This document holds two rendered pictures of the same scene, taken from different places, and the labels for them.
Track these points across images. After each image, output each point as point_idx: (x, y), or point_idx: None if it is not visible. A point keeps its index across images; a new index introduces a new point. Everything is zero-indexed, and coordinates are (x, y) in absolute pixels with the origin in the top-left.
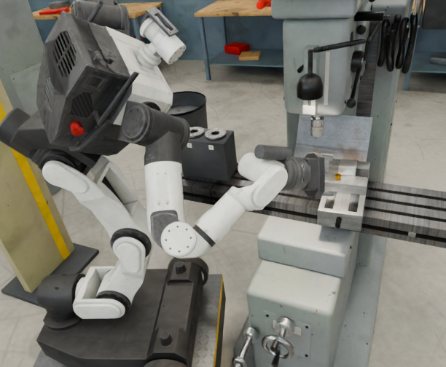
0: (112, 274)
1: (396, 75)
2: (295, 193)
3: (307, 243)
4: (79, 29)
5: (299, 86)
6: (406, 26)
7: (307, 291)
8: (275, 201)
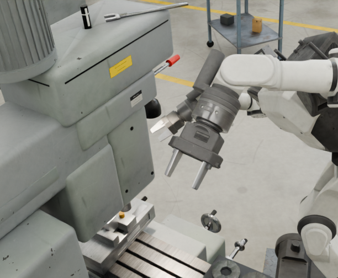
0: None
1: None
2: (155, 254)
3: (166, 229)
4: (320, 39)
5: (159, 103)
6: None
7: (178, 228)
8: (178, 249)
